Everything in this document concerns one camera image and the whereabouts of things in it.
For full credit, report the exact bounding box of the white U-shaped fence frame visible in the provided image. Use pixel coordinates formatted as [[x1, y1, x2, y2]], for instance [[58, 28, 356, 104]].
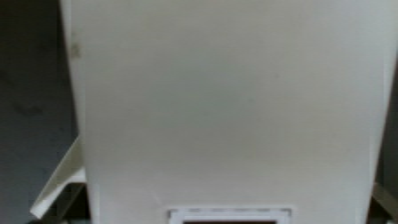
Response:
[[29, 139, 86, 218]]

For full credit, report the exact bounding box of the small white cabinet top block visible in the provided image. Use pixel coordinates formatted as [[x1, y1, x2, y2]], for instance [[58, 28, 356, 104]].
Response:
[[60, 0, 398, 224]]

